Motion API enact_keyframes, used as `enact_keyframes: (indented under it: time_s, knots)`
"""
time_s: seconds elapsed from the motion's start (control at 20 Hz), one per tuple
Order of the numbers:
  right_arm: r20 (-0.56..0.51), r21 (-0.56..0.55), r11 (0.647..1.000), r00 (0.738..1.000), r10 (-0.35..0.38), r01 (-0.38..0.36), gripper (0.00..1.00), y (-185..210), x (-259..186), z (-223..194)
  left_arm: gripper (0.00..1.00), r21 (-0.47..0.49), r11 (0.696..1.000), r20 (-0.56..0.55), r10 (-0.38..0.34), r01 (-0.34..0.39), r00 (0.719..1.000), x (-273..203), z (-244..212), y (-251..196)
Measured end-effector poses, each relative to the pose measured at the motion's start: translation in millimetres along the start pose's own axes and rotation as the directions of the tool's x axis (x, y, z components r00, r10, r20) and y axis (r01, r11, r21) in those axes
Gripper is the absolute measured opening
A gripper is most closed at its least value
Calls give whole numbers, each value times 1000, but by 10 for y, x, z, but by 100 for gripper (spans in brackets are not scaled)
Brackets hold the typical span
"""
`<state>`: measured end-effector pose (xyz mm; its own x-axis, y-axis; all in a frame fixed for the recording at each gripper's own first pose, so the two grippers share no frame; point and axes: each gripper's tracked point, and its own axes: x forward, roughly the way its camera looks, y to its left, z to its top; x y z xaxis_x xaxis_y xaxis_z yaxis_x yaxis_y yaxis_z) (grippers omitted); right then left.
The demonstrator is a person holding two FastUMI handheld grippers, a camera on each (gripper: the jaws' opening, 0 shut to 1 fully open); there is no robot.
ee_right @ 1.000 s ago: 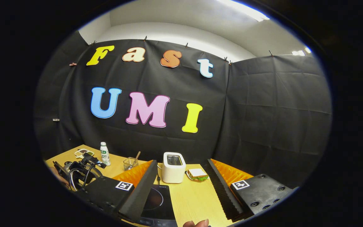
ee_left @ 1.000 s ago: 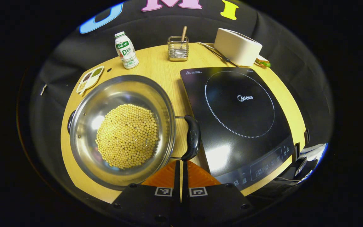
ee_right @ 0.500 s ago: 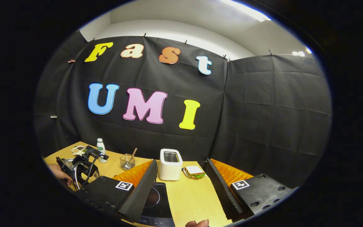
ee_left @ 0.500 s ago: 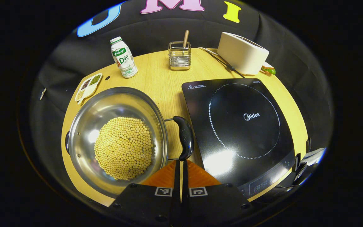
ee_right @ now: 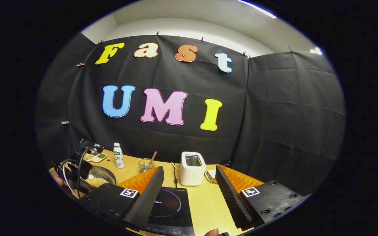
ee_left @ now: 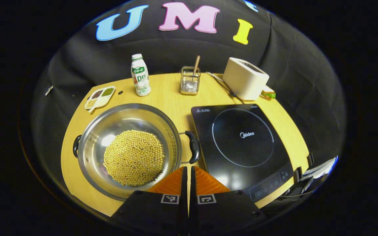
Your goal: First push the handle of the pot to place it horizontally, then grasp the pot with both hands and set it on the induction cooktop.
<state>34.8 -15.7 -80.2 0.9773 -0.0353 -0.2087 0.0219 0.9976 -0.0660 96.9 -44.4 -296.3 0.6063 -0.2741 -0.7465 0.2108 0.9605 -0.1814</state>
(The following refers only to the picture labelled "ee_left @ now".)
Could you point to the wooden stick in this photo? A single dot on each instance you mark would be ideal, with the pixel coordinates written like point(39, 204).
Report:
point(196, 64)

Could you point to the toy sandwich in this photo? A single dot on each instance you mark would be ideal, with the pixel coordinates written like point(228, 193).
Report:
point(268, 94)

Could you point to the heap of yellow soybeans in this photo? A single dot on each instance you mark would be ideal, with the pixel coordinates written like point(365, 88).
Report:
point(133, 157)

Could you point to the white drink bottle green label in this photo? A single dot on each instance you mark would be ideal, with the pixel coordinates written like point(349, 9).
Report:
point(140, 78)

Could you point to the white toaster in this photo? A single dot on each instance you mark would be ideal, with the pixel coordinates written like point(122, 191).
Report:
point(244, 80)

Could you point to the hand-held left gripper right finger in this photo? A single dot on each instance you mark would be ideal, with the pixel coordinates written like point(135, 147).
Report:
point(193, 203)

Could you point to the black backdrop cloth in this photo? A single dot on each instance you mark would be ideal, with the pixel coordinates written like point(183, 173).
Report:
point(176, 52)

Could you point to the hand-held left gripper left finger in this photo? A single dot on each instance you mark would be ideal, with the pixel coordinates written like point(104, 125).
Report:
point(184, 203)

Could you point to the white divided plate of beans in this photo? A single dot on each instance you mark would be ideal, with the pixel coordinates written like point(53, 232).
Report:
point(100, 97)

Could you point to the clear glass utensil holder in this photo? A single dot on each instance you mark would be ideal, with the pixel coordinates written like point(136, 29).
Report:
point(189, 87)

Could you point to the black induction cooktop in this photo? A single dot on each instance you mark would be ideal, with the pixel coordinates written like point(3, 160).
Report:
point(241, 144)

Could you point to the white sheet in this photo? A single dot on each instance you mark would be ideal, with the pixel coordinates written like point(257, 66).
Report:
point(322, 170)

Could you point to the silver cloth clip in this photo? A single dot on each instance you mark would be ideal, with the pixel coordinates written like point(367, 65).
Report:
point(49, 90)

